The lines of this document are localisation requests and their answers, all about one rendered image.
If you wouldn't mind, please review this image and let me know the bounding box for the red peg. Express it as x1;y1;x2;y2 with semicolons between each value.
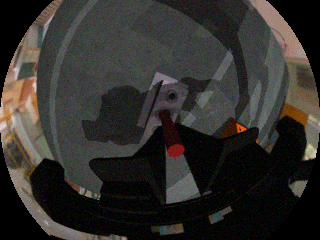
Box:
160;111;185;157

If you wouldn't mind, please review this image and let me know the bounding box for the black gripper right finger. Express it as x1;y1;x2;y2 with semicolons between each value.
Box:
175;123;260;196

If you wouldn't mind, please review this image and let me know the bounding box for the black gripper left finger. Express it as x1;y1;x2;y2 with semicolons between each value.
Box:
89;125;167;204

